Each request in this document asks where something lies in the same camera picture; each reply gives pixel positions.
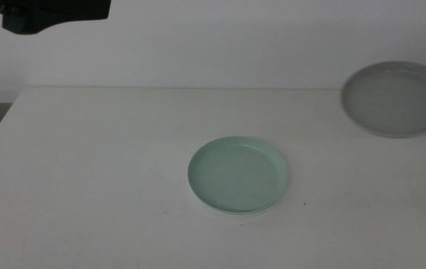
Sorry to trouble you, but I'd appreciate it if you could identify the grey shallow bowl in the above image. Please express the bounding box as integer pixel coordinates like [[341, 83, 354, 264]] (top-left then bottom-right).
[[340, 61, 426, 140]]

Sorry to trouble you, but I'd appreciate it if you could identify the pale green shallow bowl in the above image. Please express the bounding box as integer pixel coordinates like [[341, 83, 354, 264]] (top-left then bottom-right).
[[187, 135, 289, 215]]

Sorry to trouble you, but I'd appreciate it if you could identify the white shallow bowl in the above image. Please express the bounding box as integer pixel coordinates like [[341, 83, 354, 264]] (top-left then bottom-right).
[[190, 194, 285, 217]]

